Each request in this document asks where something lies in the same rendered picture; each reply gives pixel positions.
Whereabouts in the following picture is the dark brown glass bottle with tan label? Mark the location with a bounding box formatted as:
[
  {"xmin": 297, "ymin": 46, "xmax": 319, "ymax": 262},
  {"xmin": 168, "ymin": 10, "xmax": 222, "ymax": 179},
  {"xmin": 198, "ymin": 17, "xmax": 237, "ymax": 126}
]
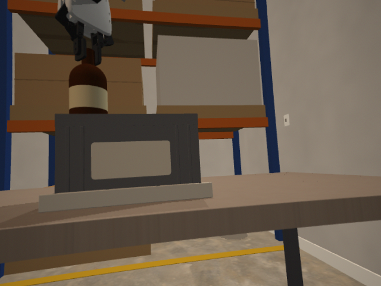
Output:
[{"xmin": 69, "ymin": 48, "xmax": 108, "ymax": 114}]

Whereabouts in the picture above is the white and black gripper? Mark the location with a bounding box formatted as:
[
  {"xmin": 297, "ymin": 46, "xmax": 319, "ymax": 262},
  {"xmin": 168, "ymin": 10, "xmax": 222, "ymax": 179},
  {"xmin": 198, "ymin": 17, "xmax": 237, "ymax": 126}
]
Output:
[{"xmin": 55, "ymin": 0, "xmax": 114, "ymax": 66}]

